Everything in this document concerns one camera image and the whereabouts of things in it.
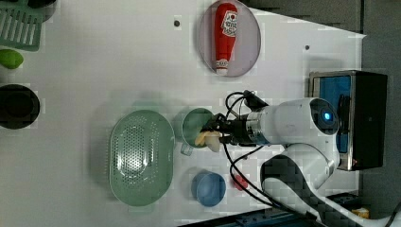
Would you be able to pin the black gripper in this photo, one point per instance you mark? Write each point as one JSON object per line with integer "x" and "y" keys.
{"x": 236, "y": 129}

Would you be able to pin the peeled toy banana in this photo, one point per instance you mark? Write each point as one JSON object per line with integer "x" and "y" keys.
{"x": 209, "y": 139}

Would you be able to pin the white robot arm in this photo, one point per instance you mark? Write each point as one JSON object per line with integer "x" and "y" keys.
{"x": 306, "y": 128}

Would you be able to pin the green mug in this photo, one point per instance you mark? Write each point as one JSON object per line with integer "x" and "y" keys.
{"x": 190, "y": 124}

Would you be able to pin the red toy strawberry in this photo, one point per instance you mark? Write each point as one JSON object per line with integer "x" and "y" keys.
{"x": 239, "y": 183}

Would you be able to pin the blue cup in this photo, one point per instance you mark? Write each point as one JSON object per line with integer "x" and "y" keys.
{"x": 208, "y": 188}

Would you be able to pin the green perforated colander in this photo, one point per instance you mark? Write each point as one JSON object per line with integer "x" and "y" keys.
{"x": 141, "y": 158}

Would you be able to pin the grey round plate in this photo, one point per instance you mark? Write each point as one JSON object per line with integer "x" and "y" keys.
{"x": 247, "y": 40}

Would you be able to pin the red ketchup bottle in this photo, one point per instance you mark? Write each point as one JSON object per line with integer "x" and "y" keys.
{"x": 225, "y": 32}

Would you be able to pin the silver black toaster oven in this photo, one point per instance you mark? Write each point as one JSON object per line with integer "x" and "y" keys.
{"x": 360, "y": 100}

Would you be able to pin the black round bowl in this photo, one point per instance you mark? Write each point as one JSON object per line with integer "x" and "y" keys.
{"x": 19, "y": 106}

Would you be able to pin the green toy fruit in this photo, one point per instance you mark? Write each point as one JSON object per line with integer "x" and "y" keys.
{"x": 10, "y": 59}

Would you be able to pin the green dish rack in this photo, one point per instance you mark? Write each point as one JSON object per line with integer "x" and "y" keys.
{"x": 20, "y": 25}

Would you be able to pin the blue metal frame rail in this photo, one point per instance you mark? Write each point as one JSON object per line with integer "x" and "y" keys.
{"x": 270, "y": 217}

